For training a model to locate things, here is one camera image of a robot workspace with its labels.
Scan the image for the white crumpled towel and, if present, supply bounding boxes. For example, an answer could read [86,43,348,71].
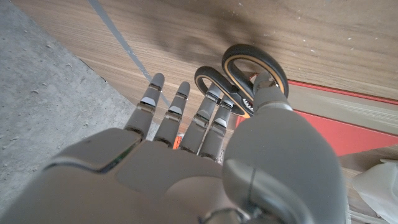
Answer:
[351,158,398,224]

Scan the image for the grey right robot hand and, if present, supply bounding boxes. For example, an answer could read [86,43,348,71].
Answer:
[0,72,348,224]

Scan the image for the red notebook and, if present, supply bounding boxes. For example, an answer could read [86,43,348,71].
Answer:
[234,79,398,156]

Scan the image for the black orange scissors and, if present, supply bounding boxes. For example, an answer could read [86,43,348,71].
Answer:
[194,43,290,119]

